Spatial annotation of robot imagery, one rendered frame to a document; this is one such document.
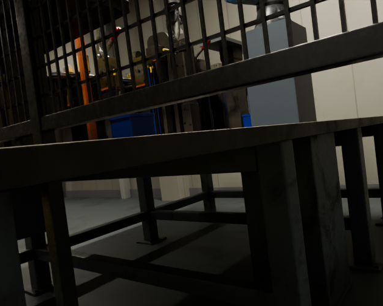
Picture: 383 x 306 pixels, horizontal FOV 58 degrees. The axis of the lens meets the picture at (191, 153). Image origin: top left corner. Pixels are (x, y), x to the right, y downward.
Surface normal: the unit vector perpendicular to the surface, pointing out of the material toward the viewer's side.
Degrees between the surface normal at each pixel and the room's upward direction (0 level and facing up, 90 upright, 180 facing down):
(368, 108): 90
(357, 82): 90
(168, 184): 90
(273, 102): 90
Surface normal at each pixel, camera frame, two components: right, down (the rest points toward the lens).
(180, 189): 0.78, -0.08
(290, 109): -0.62, 0.10
